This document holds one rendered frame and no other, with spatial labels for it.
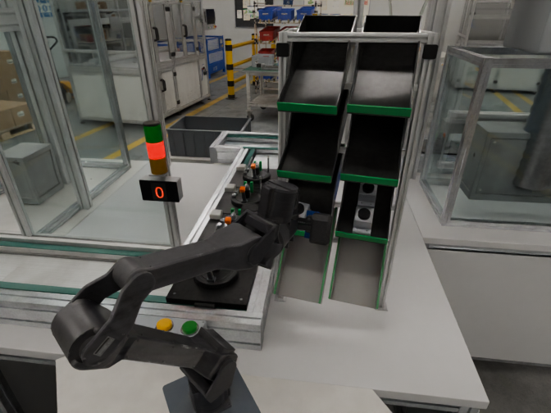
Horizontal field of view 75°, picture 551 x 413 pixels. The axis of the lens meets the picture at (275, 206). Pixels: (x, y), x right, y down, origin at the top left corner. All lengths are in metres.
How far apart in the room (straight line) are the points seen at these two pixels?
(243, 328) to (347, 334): 0.31
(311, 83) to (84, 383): 0.94
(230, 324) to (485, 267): 1.18
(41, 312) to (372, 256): 0.98
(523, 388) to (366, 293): 1.49
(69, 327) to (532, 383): 2.28
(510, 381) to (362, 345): 1.39
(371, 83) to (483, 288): 1.23
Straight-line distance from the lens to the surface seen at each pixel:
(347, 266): 1.07
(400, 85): 0.90
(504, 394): 2.36
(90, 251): 1.45
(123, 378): 1.12
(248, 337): 1.07
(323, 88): 0.88
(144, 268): 0.49
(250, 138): 2.46
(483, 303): 1.95
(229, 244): 0.55
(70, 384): 1.16
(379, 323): 1.21
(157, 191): 1.19
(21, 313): 1.35
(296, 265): 1.06
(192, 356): 0.63
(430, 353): 1.18
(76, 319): 0.50
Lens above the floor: 1.71
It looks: 29 degrees down
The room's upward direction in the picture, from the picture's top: straight up
